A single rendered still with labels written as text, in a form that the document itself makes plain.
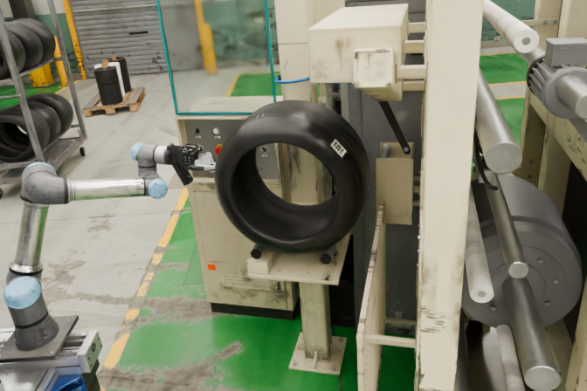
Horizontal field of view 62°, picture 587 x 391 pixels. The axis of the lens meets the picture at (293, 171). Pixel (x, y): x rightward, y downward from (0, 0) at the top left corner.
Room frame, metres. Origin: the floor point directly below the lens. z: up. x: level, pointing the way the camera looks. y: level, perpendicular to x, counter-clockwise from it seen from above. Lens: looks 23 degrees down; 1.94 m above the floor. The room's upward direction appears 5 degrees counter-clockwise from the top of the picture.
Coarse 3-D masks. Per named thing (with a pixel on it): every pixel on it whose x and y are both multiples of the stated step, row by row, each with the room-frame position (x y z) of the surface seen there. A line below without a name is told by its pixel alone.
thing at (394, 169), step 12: (384, 144) 1.98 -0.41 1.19; (396, 144) 1.97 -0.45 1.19; (384, 156) 1.84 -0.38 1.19; (396, 156) 1.97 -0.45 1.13; (408, 156) 1.96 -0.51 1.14; (384, 168) 1.80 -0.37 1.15; (396, 168) 1.79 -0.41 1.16; (408, 168) 1.78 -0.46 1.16; (384, 180) 1.80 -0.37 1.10; (396, 180) 1.79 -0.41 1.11; (408, 180) 1.78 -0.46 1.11; (384, 192) 1.80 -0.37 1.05; (396, 192) 1.79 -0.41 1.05; (408, 192) 1.77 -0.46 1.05; (384, 204) 1.80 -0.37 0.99; (396, 204) 1.79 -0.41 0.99; (408, 204) 1.77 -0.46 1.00; (384, 216) 1.80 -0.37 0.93; (396, 216) 1.79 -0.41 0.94; (408, 216) 1.77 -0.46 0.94
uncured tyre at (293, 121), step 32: (256, 128) 1.62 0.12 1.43; (288, 128) 1.58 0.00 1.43; (320, 128) 1.58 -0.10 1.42; (352, 128) 1.74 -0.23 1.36; (224, 160) 1.65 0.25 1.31; (320, 160) 1.54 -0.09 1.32; (352, 160) 1.56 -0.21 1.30; (224, 192) 1.65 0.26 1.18; (256, 192) 1.90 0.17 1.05; (352, 192) 1.53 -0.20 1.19; (256, 224) 1.76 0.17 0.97; (288, 224) 1.83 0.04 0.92; (320, 224) 1.79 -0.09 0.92; (352, 224) 1.55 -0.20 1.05
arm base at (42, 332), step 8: (48, 312) 1.51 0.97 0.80; (40, 320) 1.45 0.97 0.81; (48, 320) 1.48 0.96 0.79; (16, 328) 1.44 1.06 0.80; (24, 328) 1.43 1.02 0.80; (32, 328) 1.43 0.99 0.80; (40, 328) 1.44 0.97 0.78; (48, 328) 1.46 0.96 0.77; (56, 328) 1.49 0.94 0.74; (16, 336) 1.45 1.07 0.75; (24, 336) 1.42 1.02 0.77; (32, 336) 1.42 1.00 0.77; (40, 336) 1.44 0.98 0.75; (48, 336) 1.45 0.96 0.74; (16, 344) 1.43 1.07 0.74; (24, 344) 1.41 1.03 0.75; (32, 344) 1.41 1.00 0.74; (40, 344) 1.42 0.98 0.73
